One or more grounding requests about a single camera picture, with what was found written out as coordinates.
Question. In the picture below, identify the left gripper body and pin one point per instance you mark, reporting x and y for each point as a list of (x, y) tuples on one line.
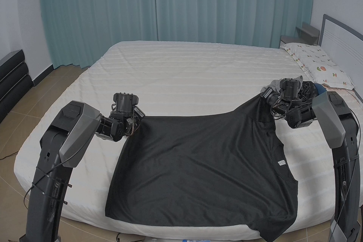
[(137, 116)]

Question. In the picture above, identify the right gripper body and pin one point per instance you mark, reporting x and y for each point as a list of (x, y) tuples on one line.
[(270, 96)]

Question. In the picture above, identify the black T-shirt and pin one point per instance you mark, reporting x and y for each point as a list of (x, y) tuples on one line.
[(198, 164)]

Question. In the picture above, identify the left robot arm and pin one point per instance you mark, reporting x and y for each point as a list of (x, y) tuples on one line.
[(76, 127)]

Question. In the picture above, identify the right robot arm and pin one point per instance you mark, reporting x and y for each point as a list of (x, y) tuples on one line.
[(329, 119)]

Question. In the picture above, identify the bed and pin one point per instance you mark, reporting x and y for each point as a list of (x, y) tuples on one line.
[(198, 73)]

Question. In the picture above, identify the grey garment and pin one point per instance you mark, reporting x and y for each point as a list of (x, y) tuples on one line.
[(275, 84)]

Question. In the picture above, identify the black shiny garment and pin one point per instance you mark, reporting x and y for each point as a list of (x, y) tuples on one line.
[(308, 90)]

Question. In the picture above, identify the dark blue garment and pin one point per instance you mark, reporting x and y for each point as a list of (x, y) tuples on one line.
[(320, 89)]

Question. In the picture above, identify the white printed pillow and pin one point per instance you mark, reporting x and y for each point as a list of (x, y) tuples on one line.
[(320, 63)]

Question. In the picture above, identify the grey bedside table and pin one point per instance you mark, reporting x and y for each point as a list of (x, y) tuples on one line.
[(307, 32)]

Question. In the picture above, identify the black chest of drawers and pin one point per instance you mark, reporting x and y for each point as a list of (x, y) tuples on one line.
[(12, 82)]

